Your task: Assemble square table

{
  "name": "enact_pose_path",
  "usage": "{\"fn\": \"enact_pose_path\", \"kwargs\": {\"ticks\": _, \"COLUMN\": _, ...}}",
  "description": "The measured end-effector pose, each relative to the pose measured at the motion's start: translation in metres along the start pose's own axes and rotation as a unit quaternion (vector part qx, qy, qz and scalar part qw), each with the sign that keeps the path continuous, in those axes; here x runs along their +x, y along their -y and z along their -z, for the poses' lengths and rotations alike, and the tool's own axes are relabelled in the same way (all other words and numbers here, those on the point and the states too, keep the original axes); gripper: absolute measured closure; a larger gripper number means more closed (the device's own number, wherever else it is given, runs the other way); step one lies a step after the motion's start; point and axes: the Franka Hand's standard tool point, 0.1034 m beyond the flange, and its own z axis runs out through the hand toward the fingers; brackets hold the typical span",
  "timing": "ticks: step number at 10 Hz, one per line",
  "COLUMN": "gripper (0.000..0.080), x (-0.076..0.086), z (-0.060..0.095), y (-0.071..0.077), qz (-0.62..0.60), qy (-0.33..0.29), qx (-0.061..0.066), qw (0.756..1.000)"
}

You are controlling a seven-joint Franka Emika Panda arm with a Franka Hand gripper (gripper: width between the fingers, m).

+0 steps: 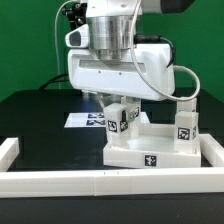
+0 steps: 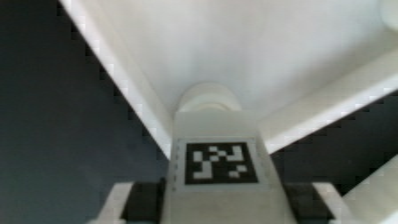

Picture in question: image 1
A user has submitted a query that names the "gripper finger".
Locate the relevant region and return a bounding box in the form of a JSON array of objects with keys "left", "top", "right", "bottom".
[
  {"left": 129, "top": 98, "right": 141, "bottom": 121},
  {"left": 99, "top": 93, "right": 114, "bottom": 108}
]

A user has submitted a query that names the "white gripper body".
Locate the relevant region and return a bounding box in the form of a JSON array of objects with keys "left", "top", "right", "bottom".
[{"left": 68, "top": 44, "right": 175, "bottom": 101}]

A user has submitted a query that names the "white square table top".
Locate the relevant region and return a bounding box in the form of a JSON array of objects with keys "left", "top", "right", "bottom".
[{"left": 103, "top": 124, "right": 201, "bottom": 168}]

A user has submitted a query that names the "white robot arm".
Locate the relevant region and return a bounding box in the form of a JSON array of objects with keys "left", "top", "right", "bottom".
[{"left": 65, "top": 0, "right": 196, "bottom": 121}]

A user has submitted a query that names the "white marker sheet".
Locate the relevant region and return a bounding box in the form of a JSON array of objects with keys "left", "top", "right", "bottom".
[{"left": 64, "top": 111, "right": 151, "bottom": 129}]

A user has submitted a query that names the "white U-shaped fence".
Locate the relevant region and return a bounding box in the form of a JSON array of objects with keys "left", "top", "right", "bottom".
[{"left": 0, "top": 134, "right": 224, "bottom": 198}]

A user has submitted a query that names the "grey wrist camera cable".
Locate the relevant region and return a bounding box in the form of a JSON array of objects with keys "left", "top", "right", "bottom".
[{"left": 129, "top": 0, "right": 202, "bottom": 102}]

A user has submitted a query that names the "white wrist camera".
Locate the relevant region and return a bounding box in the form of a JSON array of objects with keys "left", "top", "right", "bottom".
[{"left": 65, "top": 24, "right": 90, "bottom": 48}]

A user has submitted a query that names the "black cable bundle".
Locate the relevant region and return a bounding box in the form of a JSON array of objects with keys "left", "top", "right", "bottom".
[{"left": 38, "top": 1, "right": 88, "bottom": 91}]

